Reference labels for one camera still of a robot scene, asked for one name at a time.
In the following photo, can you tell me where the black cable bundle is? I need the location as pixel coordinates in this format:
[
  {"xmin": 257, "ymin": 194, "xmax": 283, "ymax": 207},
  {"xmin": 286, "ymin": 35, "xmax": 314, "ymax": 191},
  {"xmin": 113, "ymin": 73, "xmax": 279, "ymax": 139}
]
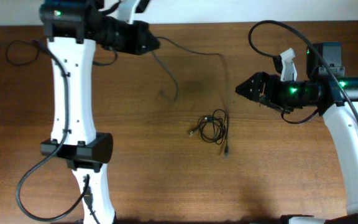
[{"xmin": 188, "ymin": 108, "xmax": 228, "ymax": 145}]

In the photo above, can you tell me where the separated black usb cable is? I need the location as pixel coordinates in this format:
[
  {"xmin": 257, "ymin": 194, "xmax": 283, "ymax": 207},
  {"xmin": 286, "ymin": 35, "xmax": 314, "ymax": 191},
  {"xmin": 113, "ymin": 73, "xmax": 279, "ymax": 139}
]
[
  {"xmin": 150, "ymin": 36, "xmax": 231, "ymax": 157},
  {"xmin": 5, "ymin": 39, "xmax": 40, "ymax": 67}
]

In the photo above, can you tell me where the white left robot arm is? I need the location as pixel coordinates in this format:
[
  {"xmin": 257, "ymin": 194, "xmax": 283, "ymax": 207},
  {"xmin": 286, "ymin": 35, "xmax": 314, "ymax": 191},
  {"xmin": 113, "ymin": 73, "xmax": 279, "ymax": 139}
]
[{"xmin": 39, "ymin": 0, "xmax": 160, "ymax": 223}]

